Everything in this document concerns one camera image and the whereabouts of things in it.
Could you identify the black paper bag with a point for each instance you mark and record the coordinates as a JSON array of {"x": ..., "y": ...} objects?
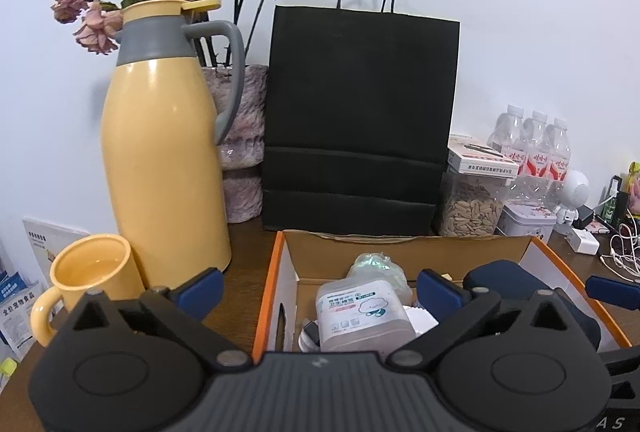
[{"x": 360, "y": 112}]

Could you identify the yellow snack bag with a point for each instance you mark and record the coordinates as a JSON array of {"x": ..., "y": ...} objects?
[{"x": 635, "y": 187}]

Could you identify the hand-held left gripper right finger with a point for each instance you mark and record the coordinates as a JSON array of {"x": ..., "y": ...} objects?
[{"x": 440, "y": 297}]

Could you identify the white paper leaflet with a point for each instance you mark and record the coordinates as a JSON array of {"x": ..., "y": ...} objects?
[{"x": 45, "y": 237}]

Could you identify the pink fuzzy vase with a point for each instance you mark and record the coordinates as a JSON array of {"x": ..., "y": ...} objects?
[{"x": 245, "y": 137}]

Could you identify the black charger adapter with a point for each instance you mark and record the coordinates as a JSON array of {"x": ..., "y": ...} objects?
[{"x": 584, "y": 217}]

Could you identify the white wipes pack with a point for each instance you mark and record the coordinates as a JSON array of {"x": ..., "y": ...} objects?
[{"x": 360, "y": 317}]

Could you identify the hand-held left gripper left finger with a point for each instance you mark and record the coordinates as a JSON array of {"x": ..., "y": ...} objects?
[{"x": 202, "y": 294}]

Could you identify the pink patterned card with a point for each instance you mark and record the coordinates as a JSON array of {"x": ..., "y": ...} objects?
[{"x": 597, "y": 227}]

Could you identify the orange cardboard box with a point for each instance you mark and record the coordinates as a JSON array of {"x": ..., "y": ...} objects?
[{"x": 325, "y": 257}]

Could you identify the printed tin box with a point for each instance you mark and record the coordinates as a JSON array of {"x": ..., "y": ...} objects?
[{"x": 527, "y": 222}]

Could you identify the clear seed container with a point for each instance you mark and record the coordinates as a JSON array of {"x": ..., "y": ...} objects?
[{"x": 470, "y": 212}]

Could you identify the white flat box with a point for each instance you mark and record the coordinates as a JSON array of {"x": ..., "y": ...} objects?
[{"x": 475, "y": 154}]

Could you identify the navy blue pouch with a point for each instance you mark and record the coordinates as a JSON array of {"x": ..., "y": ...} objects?
[{"x": 505, "y": 274}]

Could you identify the yellow mug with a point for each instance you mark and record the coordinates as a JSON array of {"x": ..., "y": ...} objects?
[{"x": 90, "y": 262}]

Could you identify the small green bottle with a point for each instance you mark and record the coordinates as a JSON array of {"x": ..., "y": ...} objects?
[{"x": 610, "y": 204}]

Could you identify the white robot speaker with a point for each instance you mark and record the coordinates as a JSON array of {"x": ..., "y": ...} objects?
[{"x": 575, "y": 192}]

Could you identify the white charger adapter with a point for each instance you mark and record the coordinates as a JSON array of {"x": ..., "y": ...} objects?
[{"x": 582, "y": 242}]

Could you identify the small black box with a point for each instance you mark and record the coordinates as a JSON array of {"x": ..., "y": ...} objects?
[{"x": 623, "y": 207}]

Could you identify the yellow thermos jug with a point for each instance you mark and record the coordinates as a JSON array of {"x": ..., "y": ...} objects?
[{"x": 160, "y": 162}]

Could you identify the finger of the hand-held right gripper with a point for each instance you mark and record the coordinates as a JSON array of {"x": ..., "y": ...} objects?
[
  {"x": 625, "y": 362},
  {"x": 615, "y": 292}
]

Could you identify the blue and white packet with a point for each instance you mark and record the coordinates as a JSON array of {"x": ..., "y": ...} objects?
[{"x": 15, "y": 312}]

